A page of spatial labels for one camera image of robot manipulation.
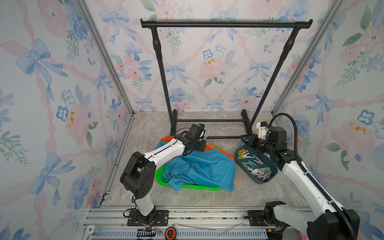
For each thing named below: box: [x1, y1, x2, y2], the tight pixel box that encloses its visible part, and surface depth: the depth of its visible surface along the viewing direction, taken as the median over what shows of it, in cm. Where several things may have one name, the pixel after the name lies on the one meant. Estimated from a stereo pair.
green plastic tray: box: [155, 145, 223, 191], surface depth 79 cm
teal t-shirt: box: [154, 140, 237, 193], surface depth 82 cm
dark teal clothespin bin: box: [234, 144, 279, 185], surface depth 91 cm
